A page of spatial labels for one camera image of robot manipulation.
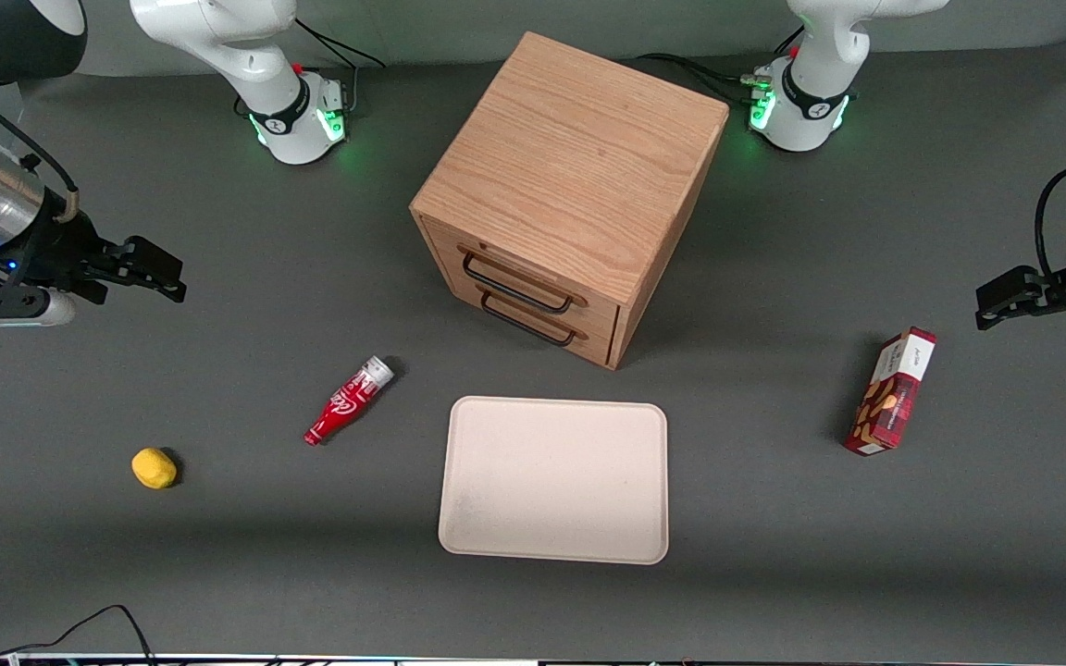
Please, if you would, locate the red cookie box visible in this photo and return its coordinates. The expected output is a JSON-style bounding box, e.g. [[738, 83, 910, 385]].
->
[[844, 327, 938, 457]]

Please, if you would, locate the black left arm base cable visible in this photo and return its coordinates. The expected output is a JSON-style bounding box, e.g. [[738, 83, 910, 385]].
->
[[637, 53, 763, 105]]

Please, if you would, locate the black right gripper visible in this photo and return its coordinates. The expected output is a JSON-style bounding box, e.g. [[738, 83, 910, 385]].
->
[[0, 215, 188, 304]]

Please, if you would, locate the black cable at table edge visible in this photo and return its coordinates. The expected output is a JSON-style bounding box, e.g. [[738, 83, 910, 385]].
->
[[0, 605, 160, 666]]

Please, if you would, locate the black right arm base cable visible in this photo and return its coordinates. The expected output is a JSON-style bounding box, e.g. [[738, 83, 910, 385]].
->
[[292, 17, 387, 114]]

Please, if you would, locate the red plastic bottle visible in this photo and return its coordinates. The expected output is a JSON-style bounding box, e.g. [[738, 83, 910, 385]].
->
[[304, 356, 396, 447]]

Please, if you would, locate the black arm base cable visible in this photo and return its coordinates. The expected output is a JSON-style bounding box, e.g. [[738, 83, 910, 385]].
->
[[292, 17, 387, 114], [637, 53, 763, 105]]

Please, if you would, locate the yellow lemon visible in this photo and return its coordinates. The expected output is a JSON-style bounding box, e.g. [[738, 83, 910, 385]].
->
[[131, 448, 179, 490]]

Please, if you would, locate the wooden drawer cabinet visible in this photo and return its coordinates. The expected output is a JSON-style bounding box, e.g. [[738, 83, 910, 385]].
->
[[410, 31, 730, 371]]

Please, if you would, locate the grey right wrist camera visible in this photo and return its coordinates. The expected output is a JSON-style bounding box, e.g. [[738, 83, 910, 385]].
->
[[0, 285, 77, 327]]

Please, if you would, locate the beige rectangular tray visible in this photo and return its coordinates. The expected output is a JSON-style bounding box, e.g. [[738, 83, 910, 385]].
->
[[438, 396, 670, 566]]

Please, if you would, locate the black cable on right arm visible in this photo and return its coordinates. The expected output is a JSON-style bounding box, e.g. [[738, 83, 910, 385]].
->
[[0, 76, 82, 223]]

